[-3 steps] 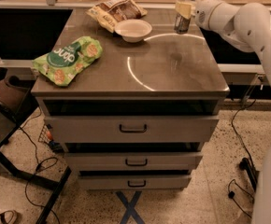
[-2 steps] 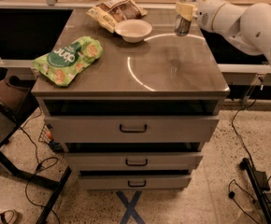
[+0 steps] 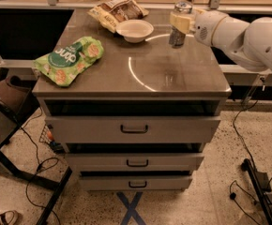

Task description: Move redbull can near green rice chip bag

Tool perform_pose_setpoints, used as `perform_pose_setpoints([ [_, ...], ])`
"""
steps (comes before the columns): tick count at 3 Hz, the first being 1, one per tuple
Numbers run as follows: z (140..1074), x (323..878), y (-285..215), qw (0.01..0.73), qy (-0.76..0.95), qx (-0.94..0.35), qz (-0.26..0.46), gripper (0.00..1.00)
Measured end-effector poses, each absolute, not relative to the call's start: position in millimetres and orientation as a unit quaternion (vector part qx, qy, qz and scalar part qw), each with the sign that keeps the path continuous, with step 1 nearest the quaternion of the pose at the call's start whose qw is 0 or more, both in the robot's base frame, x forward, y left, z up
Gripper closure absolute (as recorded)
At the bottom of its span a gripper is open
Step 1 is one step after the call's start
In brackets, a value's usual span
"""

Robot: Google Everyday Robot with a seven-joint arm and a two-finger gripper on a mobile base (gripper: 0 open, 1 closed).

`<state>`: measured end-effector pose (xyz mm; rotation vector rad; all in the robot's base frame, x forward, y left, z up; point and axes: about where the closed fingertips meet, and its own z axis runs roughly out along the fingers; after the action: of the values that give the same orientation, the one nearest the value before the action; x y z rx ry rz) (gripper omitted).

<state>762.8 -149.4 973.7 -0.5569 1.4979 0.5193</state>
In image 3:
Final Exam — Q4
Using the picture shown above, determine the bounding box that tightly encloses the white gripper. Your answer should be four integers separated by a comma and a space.
170, 8, 229, 47

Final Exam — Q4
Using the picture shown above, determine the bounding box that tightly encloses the silver redbull can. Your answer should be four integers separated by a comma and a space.
169, 1, 193, 48

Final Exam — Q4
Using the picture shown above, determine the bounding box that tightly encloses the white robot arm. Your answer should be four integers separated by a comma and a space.
170, 9, 272, 72

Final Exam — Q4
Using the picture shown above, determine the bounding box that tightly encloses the brown yellow chip bag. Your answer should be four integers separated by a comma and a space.
88, 0, 149, 33

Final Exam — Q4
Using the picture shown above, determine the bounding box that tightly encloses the green rice chip bag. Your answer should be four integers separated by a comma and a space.
34, 37, 104, 87

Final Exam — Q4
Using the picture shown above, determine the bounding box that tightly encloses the white bowl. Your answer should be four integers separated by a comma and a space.
116, 20, 154, 43

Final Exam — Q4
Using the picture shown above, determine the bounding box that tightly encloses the grey drawer cabinet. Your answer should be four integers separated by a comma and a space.
34, 9, 231, 180

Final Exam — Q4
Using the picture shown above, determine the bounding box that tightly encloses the top grey drawer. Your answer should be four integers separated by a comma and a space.
45, 116, 220, 143

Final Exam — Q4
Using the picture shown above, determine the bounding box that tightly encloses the grey drawer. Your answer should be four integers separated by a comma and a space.
45, 116, 220, 143
79, 175, 192, 191
66, 153, 204, 172

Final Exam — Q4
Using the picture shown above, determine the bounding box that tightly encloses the black stand right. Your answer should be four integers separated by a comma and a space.
241, 158, 272, 225

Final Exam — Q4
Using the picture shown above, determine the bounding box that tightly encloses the middle grey drawer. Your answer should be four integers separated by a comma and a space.
66, 153, 204, 172

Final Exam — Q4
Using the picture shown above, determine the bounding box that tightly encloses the bottom grey drawer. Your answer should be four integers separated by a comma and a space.
79, 175, 192, 191

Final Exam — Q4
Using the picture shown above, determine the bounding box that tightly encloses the dark side table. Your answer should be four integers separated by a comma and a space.
0, 76, 72, 225

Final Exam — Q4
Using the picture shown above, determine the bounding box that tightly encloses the black white sneaker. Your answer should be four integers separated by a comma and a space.
0, 211, 18, 225

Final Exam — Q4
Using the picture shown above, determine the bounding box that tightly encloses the black floor cable right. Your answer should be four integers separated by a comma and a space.
228, 100, 272, 225

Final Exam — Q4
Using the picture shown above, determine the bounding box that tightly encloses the black floor cable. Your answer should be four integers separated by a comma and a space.
228, 100, 272, 225
18, 108, 62, 225

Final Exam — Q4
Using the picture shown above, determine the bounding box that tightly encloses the black floor cable left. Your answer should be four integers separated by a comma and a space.
18, 108, 62, 225

